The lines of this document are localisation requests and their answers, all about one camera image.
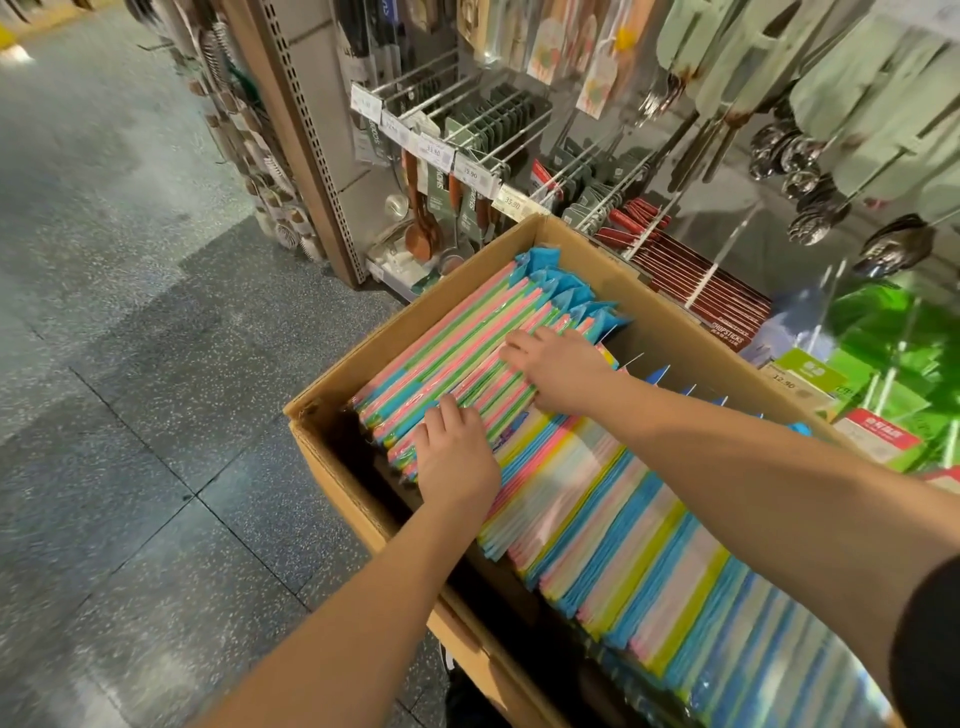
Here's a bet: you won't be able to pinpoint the person's right hand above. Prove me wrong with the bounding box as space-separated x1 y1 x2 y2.
499 327 624 422

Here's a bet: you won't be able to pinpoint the person's left hand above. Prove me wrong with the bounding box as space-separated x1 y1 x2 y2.
412 394 504 519

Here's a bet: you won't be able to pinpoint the brown cardboard box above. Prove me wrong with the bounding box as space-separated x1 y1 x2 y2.
282 213 902 728

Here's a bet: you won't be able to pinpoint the colourful sponge packets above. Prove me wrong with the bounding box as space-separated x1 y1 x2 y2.
349 244 894 728

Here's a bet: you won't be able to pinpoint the person's right forearm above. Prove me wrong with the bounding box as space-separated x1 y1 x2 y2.
592 382 960 692

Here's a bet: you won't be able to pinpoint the person's dark right sleeve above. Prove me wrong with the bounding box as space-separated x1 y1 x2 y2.
889 555 960 728

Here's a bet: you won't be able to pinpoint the background shelf with yellow ledges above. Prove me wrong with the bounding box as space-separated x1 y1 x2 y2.
0 0 77 65

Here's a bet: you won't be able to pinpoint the dark red chopstick bundle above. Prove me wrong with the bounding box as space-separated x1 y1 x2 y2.
597 195 776 351

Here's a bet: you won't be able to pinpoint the row of white price tags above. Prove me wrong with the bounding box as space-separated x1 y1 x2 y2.
348 82 549 227

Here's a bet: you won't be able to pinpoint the hanging green packets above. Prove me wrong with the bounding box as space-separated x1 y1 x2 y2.
757 277 960 474

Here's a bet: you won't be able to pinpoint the grey chopstick display rack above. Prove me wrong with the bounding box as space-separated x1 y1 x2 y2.
217 0 960 452

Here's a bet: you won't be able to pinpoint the row of hanging dark utensils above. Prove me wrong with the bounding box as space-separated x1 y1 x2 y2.
127 0 324 264

